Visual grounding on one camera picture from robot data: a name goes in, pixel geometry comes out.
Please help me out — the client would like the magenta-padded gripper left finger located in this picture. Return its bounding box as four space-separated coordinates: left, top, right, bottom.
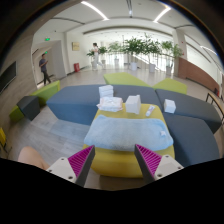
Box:
45 144 97 188

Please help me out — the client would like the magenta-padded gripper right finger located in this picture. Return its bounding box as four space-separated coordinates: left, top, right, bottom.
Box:
134 143 185 185

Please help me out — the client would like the light blue towel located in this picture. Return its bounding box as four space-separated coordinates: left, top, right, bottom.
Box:
83 114 175 153

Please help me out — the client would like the yellow ottoman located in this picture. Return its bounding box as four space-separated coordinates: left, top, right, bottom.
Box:
82 103 176 179

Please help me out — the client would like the person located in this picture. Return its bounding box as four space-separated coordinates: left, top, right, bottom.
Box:
38 53 52 86
92 42 104 72
17 145 51 171

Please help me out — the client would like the white tube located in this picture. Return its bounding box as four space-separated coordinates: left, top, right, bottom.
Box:
145 104 156 118

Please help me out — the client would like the small white cube box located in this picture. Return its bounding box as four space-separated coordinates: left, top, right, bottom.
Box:
163 98 177 114

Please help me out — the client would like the white house-shaped box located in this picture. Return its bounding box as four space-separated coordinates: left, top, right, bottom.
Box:
125 94 142 115

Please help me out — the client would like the long blue-grey sofa seat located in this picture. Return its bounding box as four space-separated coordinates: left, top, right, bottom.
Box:
45 84 164 126

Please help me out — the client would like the white folded cloth pack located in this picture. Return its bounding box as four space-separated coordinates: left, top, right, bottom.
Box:
96 96 124 113

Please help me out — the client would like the white stacked tissue box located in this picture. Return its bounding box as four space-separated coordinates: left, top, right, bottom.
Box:
98 84 115 99

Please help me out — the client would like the dark grey cube stool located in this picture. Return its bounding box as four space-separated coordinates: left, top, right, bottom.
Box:
16 95 42 122

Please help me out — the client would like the green bench seat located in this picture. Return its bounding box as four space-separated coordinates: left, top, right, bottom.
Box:
8 79 62 123

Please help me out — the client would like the green ottoman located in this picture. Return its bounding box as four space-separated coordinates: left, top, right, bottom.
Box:
103 72 151 88
152 77 188 95

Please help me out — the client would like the yellow chair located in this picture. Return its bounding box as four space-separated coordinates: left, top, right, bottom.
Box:
0 127 9 154

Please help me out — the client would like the group of potted plants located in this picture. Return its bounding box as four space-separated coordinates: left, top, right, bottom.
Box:
85 33 185 76

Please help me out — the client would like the group of ceiling lights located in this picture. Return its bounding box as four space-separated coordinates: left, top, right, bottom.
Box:
79 0 219 58

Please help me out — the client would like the wooden bench with black frame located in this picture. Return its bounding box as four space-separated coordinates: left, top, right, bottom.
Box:
205 92 224 124

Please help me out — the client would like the black wall screen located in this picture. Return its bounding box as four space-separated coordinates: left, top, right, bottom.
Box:
0 60 18 94

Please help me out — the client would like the framed wall picture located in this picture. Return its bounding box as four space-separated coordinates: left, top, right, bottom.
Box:
71 41 81 52

